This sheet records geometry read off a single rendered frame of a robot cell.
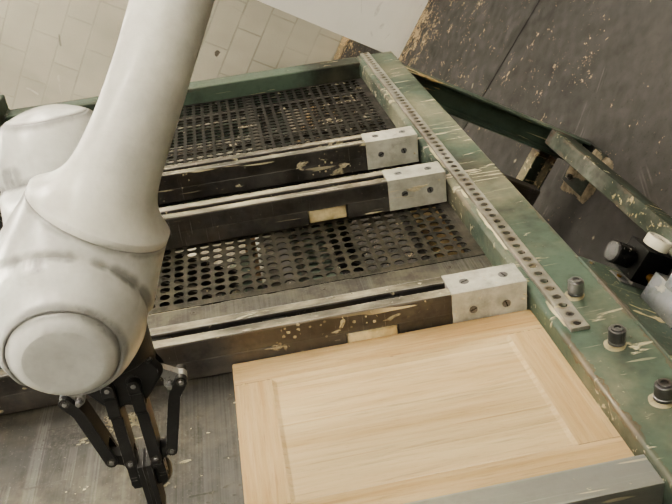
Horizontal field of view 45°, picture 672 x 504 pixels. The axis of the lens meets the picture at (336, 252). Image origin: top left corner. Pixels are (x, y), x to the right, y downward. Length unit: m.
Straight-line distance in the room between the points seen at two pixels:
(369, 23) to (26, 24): 2.80
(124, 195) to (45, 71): 6.32
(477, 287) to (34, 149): 0.81
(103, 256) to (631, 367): 0.82
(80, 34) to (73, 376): 6.19
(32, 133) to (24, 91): 6.28
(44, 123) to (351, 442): 0.63
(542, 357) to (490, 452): 0.22
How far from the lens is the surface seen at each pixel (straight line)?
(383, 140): 1.93
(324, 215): 1.72
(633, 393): 1.16
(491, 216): 1.59
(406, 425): 1.15
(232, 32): 6.58
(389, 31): 5.16
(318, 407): 1.19
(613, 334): 1.22
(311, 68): 2.64
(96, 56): 6.75
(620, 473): 1.06
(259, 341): 1.29
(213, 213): 1.69
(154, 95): 0.56
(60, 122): 0.70
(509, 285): 1.33
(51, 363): 0.55
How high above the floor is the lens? 1.62
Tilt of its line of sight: 19 degrees down
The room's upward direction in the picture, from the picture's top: 72 degrees counter-clockwise
